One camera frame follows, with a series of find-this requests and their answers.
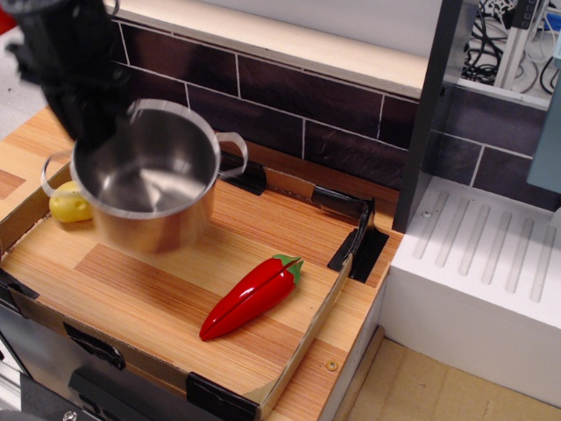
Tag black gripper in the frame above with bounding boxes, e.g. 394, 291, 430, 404
17, 43, 132, 153

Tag yellow toy potato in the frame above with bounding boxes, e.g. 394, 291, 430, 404
49, 181, 93, 223

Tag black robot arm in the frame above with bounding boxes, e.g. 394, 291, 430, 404
1, 1, 129, 150

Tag bundle of black cables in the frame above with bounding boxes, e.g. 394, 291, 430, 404
462, 0, 561, 94

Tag grey metal cabinet front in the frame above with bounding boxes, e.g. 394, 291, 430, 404
1, 307, 216, 420

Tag dark shelf with brick backsplash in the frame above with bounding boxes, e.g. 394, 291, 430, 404
109, 1, 471, 232

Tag red toy chili pepper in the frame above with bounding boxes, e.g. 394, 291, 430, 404
199, 254, 304, 341

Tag cardboard fence with black tape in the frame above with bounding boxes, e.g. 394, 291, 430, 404
1, 139, 400, 420

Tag brass screw in table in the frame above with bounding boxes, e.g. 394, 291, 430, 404
326, 360, 338, 371

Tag stainless steel pot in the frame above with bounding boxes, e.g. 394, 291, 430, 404
67, 99, 249, 253

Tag white ribbed drainboard block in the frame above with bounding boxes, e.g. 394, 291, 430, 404
380, 178, 560, 406

